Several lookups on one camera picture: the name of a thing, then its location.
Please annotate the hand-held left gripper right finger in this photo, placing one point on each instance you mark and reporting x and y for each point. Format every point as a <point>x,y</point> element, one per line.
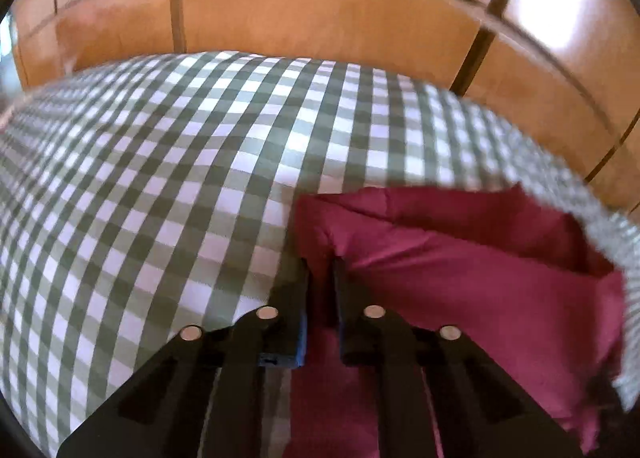
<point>341,328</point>

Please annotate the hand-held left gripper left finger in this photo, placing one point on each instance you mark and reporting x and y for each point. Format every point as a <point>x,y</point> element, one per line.
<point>300,333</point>

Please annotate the dark red knit garment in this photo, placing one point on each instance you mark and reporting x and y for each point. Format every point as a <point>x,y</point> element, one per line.
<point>450,263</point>

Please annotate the green white checked bedspread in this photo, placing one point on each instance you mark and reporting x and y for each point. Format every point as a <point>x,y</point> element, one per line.
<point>150,188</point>

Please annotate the wooden panelled wardrobe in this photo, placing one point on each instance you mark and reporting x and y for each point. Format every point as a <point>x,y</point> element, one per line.
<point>325,2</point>

